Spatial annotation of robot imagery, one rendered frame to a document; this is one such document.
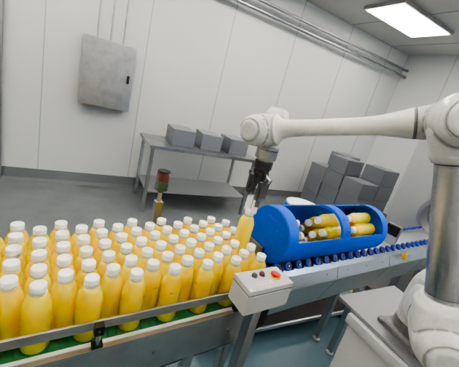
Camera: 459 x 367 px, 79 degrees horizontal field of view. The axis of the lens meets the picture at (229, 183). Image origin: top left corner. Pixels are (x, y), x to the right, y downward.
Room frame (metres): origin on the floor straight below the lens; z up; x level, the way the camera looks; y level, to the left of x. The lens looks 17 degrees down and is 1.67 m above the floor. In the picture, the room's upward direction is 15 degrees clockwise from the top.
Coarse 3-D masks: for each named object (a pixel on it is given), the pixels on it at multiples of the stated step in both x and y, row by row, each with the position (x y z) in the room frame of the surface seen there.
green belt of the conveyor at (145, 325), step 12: (180, 312) 0.83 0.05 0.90; (192, 312) 0.84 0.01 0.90; (204, 312) 0.86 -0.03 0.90; (144, 324) 0.74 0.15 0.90; (156, 324) 0.75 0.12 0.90; (72, 336) 0.63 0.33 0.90; (108, 336) 0.66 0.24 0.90; (48, 348) 0.62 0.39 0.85; (60, 348) 0.59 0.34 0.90; (0, 360) 0.52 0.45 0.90; (12, 360) 0.52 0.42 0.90
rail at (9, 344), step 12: (192, 300) 0.81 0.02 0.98; (204, 300) 0.83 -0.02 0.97; (216, 300) 0.87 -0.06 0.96; (132, 312) 0.69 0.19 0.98; (144, 312) 0.71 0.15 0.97; (156, 312) 0.73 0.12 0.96; (168, 312) 0.76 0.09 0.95; (84, 324) 0.61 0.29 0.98; (108, 324) 0.65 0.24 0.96; (24, 336) 0.53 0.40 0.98; (36, 336) 0.54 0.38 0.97; (48, 336) 0.56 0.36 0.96; (60, 336) 0.58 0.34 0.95; (0, 348) 0.50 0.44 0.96; (12, 348) 0.52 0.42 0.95
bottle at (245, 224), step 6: (246, 216) 1.12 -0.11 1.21; (252, 216) 1.12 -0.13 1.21; (240, 222) 1.12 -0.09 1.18; (246, 222) 1.11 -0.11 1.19; (252, 222) 1.12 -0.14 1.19; (240, 228) 1.11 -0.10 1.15; (246, 228) 1.10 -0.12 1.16; (252, 228) 1.12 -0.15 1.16; (240, 234) 1.10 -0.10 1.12; (246, 234) 1.10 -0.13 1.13; (240, 240) 1.10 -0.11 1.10; (246, 240) 1.11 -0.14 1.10; (240, 246) 1.10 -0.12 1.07
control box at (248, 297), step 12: (240, 276) 0.84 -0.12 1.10; (264, 276) 0.87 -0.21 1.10; (240, 288) 0.81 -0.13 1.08; (252, 288) 0.79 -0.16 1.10; (264, 288) 0.81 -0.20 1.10; (276, 288) 0.84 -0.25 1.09; (288, 288) 0.88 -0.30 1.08; (240, 300) 0.80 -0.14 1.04; (252, 300) 0.78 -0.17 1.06; (264, 300) 0.82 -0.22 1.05; (276, 300) 0.85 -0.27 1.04; (240, 312) 0.78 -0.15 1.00; (252, 312) 0.79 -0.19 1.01
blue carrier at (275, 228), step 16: (272, 208) 1.27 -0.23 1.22; (288, 208) 1.46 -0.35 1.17; (304, 208) 1.54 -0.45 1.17; (320, 208) 1.63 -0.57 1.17; (336, 208) 1.50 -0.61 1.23; (352, 208) 1.84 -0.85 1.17; (368, 208) 1.79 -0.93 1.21; (256, 224) 1.33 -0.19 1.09; (272, 224) 1.25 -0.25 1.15; (288, 224) 1.18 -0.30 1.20; (384, 224) 1.65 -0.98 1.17; (256, 240) 1.30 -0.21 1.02; (272, 240) 1.22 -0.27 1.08; (288, 240) 1.15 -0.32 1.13; (320, 240) 1.28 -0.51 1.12; (336, 240) 1.35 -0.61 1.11; (352, 240) 1.43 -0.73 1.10; (368, 240) 1.54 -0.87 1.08; (272, 256) 1.20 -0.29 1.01; (288, 256) 1.16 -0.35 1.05; (304, 256) 1.25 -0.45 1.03
